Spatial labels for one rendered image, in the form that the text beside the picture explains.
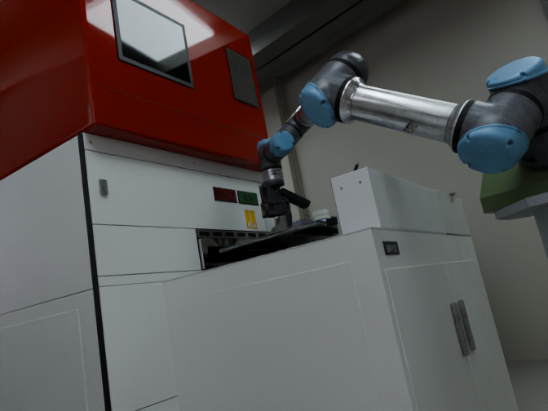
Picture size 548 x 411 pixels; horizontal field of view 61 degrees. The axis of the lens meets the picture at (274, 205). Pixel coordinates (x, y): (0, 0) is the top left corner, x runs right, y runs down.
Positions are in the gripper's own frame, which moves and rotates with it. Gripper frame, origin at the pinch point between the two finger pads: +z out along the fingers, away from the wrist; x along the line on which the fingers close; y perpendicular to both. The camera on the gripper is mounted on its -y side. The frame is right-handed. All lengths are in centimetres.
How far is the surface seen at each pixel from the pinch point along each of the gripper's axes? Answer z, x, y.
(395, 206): 2, 55, -6
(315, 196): -67, -266, -145
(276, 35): -187, -176, -93
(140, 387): 34, 23, 55
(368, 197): 0, 61, 5
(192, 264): 4.6, 7.9, 35.7
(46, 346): 20, 9, 76
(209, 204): -14.8, -0.1, 25.7
